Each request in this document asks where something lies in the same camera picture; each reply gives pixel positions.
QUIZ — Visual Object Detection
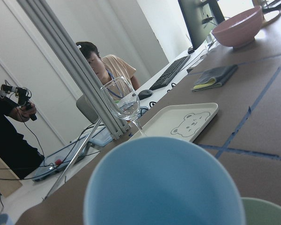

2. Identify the aluminium frame post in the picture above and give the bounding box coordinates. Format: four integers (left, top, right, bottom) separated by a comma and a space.
18, 0, 130, 140

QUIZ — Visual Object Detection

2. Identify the black monitor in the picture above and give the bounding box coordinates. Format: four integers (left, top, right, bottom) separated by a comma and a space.
178, 0, 225, 54

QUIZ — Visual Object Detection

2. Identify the operator in black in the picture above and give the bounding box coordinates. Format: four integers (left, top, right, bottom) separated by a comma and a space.
0, 96, 44, 179

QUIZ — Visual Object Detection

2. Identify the blue teach pendant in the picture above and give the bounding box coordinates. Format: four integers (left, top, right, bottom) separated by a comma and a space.
32, 137, 85, 182
89, 127, 113, 147

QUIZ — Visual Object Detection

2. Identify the black computer mouse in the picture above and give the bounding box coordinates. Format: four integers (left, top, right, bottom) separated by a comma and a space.
138, 90, 153, 100

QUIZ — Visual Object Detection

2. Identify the clear wine glass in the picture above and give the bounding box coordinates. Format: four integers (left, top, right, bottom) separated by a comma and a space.
100, 76, 146, 136

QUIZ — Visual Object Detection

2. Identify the light blue plastic cup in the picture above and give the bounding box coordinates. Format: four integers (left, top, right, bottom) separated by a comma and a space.
83, 137, 246, 225

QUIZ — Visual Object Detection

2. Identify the grey folded cloth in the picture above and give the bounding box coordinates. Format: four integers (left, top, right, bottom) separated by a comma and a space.
192, 64, 238, 92

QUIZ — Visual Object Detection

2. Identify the blue bowl off table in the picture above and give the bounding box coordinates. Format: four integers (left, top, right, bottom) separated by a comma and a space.
0, 213, 14, 225

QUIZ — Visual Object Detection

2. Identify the black keyboard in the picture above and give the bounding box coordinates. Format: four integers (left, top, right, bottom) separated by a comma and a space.
149, 55, 190, 90

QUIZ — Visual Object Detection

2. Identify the cream bear tray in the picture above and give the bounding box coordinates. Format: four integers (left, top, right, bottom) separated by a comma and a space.
142, 103, 219, 142

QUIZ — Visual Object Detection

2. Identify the seated person beige shirt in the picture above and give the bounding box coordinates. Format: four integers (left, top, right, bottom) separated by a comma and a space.
76, 41, 141, 90

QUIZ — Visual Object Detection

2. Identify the wooden round stand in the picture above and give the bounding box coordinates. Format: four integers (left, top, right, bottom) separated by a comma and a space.
260, 0, 281, 25

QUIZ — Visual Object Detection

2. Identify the green bowl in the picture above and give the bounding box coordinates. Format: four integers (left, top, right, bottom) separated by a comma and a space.
242, 197, 281, 225

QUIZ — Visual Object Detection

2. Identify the long metal rod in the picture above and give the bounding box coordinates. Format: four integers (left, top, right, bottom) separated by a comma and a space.
44, 119, 101, 199

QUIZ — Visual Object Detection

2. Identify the pink bowl with ice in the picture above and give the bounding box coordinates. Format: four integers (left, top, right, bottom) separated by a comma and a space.
212, 6, 263, 48

